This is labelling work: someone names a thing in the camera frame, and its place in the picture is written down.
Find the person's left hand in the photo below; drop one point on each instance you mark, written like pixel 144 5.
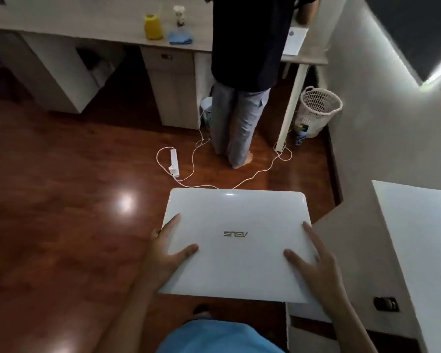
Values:
pixel 161 259

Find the person's right hand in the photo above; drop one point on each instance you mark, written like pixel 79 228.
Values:
pixel 325 275

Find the person's right thumb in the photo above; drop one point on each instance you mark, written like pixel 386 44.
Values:
pixel 297 259

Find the person's left thumb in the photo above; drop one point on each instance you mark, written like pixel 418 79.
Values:
pixel 185 250

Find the white laptop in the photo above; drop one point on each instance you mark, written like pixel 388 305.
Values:
pixel 239 216

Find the person's right forearm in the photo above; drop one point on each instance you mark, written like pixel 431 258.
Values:
pixel 351 330

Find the person's left forearm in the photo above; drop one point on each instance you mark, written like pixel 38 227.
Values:
pixel 132 316

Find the white power strip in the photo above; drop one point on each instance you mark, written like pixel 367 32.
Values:
pixel 174 163

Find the person's blue clothing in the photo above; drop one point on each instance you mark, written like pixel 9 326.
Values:
pixel 216 338

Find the black latch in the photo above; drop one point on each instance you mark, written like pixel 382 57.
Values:
pixel 386 304

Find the white counter cabinet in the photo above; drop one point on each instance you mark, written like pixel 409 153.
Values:
pixel 419 246

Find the small white bin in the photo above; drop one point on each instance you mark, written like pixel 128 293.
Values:
pixel 205 110

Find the white laundry basket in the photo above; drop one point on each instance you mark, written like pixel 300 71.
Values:
pixel 320 108

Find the beige drawer cabinet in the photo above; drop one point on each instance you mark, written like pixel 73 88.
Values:
pixel 172 88

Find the blue cloth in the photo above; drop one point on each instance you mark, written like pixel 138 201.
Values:
pixel 180 37

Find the white paper sheet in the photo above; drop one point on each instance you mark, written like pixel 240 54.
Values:
pixel 295 41

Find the white open cabinet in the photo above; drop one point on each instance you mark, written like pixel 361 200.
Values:
pixel 55 69

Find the yellow jar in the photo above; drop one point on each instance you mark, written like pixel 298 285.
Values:
pixel 153 27

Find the white cup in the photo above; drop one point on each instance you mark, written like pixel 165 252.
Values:
pixel 179 15

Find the wooden top desk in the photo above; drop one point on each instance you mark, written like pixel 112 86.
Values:
pixel 95 18

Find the dark window blind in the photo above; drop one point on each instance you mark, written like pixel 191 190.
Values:
pixel 411 29

